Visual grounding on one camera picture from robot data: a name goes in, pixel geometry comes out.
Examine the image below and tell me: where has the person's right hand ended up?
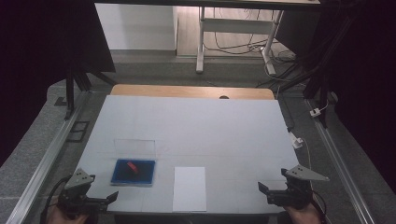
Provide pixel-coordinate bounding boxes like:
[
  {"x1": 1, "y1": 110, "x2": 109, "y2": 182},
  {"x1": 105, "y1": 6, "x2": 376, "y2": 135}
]
[{"x1": 282, "y1": 201, "x2": 322, "y2": 224}]

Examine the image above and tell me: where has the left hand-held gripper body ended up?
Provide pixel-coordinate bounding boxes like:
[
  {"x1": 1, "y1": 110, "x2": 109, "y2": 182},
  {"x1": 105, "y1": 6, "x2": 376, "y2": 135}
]
[{"x1": 57, "y1": 167, "x2": 108, "y2": 215}]

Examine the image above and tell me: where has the bundle of dark floor cables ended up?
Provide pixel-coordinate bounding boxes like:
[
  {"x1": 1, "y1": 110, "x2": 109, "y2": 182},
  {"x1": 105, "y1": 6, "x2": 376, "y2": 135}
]
[{"x1": 204, "y1": 7, "x2": 300, "y2": 64}]

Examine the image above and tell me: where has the black metal stand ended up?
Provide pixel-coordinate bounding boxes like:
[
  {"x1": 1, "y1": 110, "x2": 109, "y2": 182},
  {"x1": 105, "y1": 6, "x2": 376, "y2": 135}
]
[
  {"x1": 63, "y1": 60, "x2": 117, "y2": 121},
  {"x1": 256, "y1": 12, "x2": 358, "y2": 129}
]

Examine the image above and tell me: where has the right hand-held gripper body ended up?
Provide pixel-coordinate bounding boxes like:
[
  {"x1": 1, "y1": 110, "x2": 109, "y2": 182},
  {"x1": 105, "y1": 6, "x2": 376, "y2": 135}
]
[{"x1": 276, "y1": 164, "x2": 331, "y2": 211}]

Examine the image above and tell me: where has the white paper sheet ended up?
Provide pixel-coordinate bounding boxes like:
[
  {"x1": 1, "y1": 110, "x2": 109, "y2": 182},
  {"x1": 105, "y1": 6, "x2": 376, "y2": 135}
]
[{"x1": 172, "y1": 166, "x2": 208, "y2": 213}]

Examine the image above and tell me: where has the dark curtain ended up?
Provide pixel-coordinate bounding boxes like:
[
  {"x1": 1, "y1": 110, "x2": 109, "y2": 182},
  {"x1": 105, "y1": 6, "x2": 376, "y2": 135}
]
[
  {"x1": 0, "y1": 0, "x2": 117, "y2": 167},
  {"x1": 275, "y1": 0, "x2": 396, "y2": 194}
]

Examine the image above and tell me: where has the white desk frame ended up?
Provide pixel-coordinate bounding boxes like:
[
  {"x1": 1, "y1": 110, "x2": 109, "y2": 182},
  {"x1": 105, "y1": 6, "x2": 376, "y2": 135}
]
[{"x1": 195, "y1": 6, "x2": 285, "y2": 77}]

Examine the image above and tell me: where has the person's left hand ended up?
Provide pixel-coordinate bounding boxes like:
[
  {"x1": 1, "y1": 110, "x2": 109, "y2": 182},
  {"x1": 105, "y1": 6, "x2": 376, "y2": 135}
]
[{"x1": 46, "y1": 203, "x2": 92, "y2": 224}]

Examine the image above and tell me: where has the white plug with cable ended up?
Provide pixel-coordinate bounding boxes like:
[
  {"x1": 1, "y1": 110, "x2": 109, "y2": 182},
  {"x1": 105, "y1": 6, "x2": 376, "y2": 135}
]
[{"x1": 289, "y1": 132, "x2": 313, "y2": 172}]

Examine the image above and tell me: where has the aluminium floor rail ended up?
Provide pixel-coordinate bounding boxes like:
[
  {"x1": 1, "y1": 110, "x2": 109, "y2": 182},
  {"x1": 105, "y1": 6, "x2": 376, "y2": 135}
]
[
  {"x1": 6, "y1": 90, "x2": 92, "y2": 224},
  {"x1": 304, "y1": 98, "x2": 378, "y2": 224}
]

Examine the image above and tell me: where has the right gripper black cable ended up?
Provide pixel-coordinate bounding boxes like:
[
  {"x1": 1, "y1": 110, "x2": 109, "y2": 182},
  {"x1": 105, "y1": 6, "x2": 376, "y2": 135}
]
[{"x1": 311, "y1": 189, "x2": 329, "y2": 224}]

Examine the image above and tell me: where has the blue ink pad box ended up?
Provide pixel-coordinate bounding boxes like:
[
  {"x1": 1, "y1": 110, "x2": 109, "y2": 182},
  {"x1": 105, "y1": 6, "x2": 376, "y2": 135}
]
[{"x1": 110, "y1": 139, "x2": 157, "y2": 188}]

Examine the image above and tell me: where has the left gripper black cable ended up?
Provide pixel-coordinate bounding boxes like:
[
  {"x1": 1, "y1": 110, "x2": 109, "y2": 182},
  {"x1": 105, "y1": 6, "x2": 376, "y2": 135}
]
[{"x1": 39, "y1": 175, "x2": 73, "y2": 224}]

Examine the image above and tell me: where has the black floor bracket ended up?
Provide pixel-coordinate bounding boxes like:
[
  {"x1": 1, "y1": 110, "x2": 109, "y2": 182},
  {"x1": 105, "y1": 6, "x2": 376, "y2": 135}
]
[{"x1": 66, "y1": 120, "x2": 91, "y2": 144}]

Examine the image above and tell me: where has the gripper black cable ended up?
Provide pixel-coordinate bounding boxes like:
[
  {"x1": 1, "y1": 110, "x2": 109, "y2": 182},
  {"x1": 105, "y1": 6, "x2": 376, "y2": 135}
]
[
  {"x1": 311, "y1": 189, "x2": 329, "y2": 224},
  {"x1": 39, "y1": 175, "x2": 73, "y2": 224}
]

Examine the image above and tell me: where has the small white plug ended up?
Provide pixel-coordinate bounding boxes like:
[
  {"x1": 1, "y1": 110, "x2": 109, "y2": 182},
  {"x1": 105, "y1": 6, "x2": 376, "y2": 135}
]
[{"x1": 309, "y1": 102, "x2": 331, "y2": 119}]

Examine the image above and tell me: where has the white table cover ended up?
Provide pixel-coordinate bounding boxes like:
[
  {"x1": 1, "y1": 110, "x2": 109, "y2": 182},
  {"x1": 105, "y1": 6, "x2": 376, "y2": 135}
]
[{"x1": 74, "y1": 94, "x2": 301, "y2": 216}]

